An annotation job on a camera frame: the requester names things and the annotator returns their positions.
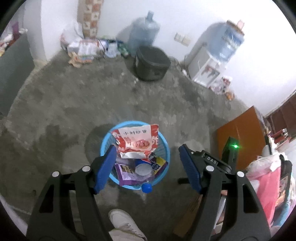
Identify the red white snack bag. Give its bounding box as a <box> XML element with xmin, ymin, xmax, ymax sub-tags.
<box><xmin>111</xmin><ymin>124</ymin><xmax>159</xmax><ymax>159</ymax></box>

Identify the pink plastic bag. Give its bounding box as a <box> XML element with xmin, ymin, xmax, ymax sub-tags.
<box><xmin>246</xmin><ymin>155</ymin><xmax>281</xmax><ymax>225</ymax></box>

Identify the orange wooden board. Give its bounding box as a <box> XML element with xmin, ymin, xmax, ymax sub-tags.
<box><xmin>216</xmin><ymin>106</ymin><xmax>266</xmax><ymax>170</ymax></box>

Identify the white shoe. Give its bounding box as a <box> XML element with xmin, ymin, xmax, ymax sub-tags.
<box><xmin>108</xmin><ymin>209</ymin><xmax>147</xmax><ymax>241</ymax></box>

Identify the clear bottle blue cap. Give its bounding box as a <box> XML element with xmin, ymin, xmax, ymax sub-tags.
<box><xmin>135</xmin><ymin>163</ymin><xmax>154</xmax><ymax>194</ymax></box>

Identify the blue plastic waste basket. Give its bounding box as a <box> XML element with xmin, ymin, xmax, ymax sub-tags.
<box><xmin>100</xmin><ymin>120</ymin><xmax>171</xmax><ymax>186</ymax></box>

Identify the purple snack wrapper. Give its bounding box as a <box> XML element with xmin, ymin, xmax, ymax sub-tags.
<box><xmin>115</xmin><ymin>163</ymin><xmax>138</xmax><ymax>186</ymax></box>

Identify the white water dispenser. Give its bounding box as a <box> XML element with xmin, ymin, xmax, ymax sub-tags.
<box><xmin>188</xmin><ymin>47</ymin><xmax>225</xmax><ymax>88</ymax></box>

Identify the black round pot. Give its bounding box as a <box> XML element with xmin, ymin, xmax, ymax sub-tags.
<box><xmin>134</xmin><ymin>46</ymin><xmax>171</xmax><ymax>81</ymax></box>

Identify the blue water bottle on dispenser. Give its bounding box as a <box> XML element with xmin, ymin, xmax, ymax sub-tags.
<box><xmin>207</xmin><ymin>21</ymin><xmax>244</xmax><ymax>63</ymax></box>

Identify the empty blue water jug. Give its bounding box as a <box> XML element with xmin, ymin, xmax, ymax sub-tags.
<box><xmin>127</xmin><ymin>11</ymin><xmax>160</xmax><ymax>57</ymax></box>

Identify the dark grey cabinet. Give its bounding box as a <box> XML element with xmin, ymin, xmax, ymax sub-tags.
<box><xmin>1</xmin><ymin>34</ymin><xmax>35</xmax><ymax>116</ymax></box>

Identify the pile of papers and boxes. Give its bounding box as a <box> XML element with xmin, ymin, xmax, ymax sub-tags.
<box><xmin>66</xmin><ymin>39</ymin><xmax>130</xmax><ymax>68</ymax></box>

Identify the white plastic bag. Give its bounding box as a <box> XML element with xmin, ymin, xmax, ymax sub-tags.
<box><xmin>60</xmin><ymin>20</ymin><xmax>84</xmax><ymax>51</ymax></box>

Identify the stack of patterned tiles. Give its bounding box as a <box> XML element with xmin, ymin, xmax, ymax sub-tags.
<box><xmin>77</xmin><ymin>0</ymin><xmax>104</xmax><ymax>39</ymax></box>

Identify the wall power socket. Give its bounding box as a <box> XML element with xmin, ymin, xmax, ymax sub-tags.
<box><xmin>174</xmin><ymin>33</ymin><xmax>191</xmax><ymax>47</ymax></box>

